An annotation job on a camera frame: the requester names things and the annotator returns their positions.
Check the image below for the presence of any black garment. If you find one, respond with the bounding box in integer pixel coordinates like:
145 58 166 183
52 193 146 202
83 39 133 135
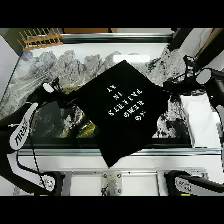
167 28 194 52

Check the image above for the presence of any black cable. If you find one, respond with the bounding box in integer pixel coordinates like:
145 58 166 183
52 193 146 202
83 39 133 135
28 124 48 189

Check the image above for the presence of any brown clothes hanger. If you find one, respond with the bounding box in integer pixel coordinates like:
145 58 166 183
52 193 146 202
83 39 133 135
18 28 64 52

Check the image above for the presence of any black T-shirt with white print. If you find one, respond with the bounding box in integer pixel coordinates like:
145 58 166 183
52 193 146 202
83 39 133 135
70 59 172 168

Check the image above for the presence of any silver frame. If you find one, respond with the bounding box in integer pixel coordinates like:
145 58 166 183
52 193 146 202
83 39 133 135
0 32 224 197

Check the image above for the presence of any white folded garment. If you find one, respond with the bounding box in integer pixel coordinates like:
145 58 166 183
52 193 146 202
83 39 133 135
180 93 222 148

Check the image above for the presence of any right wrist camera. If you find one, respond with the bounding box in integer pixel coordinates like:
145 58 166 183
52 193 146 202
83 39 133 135
182 54 202 78

